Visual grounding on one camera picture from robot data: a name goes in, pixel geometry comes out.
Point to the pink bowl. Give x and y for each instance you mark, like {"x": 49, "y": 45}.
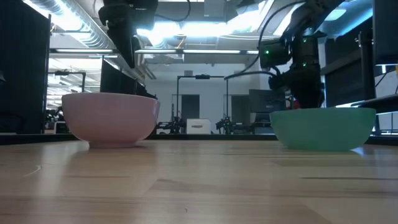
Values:
{"x": 109, "y": 118}

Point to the green bowl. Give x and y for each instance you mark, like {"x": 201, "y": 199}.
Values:
{"x": 323, "y": 129}

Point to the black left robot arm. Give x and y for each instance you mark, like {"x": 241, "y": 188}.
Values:
{"x": 124, "y": 18}

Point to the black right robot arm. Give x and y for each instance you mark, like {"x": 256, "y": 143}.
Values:
{"x": 306, "y": 74}

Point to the black shelf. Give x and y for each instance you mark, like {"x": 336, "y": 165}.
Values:
{"x": 379, "y": 102}

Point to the white box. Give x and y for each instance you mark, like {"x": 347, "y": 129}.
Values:
{"x": 198, "y": 126}

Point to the dark background monitor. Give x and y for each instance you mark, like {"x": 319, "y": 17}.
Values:
{"x": 265, "y": 101}

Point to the black computer monitor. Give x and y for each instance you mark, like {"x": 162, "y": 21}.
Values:
{"x": 116, "y": 81}

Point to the dark partition panel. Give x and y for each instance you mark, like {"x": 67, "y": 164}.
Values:
{"x": 21, "y": 68}

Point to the black table edge rail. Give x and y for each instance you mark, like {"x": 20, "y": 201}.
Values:
{"x": 199, "y": 137}

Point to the black metal frame stand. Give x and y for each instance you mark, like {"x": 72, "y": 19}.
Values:
{"x": 202, "y": 76}

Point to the silver ceiling duct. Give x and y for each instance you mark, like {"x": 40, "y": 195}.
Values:
{"x": 77, "y": 25}

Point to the black vertical post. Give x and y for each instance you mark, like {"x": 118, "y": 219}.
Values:
{"x": 367, "y": 65}

